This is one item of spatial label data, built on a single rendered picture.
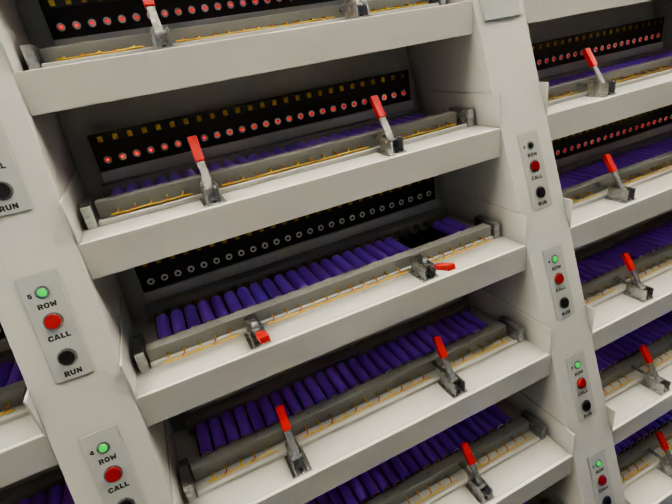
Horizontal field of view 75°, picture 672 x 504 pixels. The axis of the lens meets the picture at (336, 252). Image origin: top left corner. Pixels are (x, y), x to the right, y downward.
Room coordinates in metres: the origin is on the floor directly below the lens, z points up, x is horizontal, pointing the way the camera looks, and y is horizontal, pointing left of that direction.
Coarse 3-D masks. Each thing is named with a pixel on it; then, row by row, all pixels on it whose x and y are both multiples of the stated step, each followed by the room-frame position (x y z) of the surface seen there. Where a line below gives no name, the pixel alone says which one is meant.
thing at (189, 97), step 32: (32, 0) 0.70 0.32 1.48; (32, 32) 0.69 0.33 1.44; (544, 32) 0.99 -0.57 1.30; (576, 32) 1.02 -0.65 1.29; (320, 64) 0.82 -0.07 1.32; (352, 64) 0.84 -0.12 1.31; (384, 64) 0.86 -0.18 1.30; (160, 96) 0.74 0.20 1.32; (192, 96) 0.75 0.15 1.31; (224, 96) 0.77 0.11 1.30; (256, 96) 0.78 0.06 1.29; (416, 96) 0.88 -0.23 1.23; (64, 128) 0.69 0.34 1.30; (96, 128) 0.70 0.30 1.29; (96, 192) 0.69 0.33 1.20; (640, 224) 1.05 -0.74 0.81; (128, 288) 0.69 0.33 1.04; (192, 288) 0.72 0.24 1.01; (0, 352) 0.63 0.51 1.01
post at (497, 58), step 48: (432, 48) 0.80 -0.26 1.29; (480, 48) 0.70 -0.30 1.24; (528, 48) 0.72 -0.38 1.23; (528, 96) 0.71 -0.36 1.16; (480, 192) 0.77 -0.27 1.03; (528, 192) 0.70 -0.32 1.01; (528, 240) 0.69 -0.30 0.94; (528, 288) 0.71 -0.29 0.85; (576, 288) 0.72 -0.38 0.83; (576, 336) 0.71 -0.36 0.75; (576, 432) 0.70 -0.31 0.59; (576, 480) 0.70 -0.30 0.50
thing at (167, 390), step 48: (336, 240) 0.78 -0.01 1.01; (384, 288) 0.64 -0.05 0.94; (432, 288) 0.64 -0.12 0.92; (144, 336) 0.63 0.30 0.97; (240, 336) 0.59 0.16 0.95; (288, 336) 0.57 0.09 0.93; (336, 336) 0.59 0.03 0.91; (144, 384) 0.52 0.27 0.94; (192, 384) 0.52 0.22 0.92; (240, 384) 0.55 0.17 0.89
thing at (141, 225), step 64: (128, 128) 0.68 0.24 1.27; (192, 128) 0.71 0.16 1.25; (256, 128) 0.75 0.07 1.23; (320, 128) 0.79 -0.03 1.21; (384, 128) 0.65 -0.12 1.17; (448, 128) 0.72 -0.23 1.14; (64, 192) 0.53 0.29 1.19; (128, 192) 0.59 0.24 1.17; (192, 192) 0.61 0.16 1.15; (256, 192) 0.58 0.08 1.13; (320, 192) 0.60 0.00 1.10; (128, 256) 0.52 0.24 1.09
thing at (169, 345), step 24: (456, 240) 0.71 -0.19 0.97; (384, 264) 0.66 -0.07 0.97; (408, 264) 0.68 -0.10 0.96; (312, 288) 0.63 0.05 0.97; (336, 288) 0.64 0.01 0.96; (240, 312) 0.60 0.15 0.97; (264, 312) 0.60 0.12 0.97; (168, 336) 0.57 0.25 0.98; (192, 336) 0.57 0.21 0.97; (216, 336) 0.58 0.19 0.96; (168, 360) 0.55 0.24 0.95
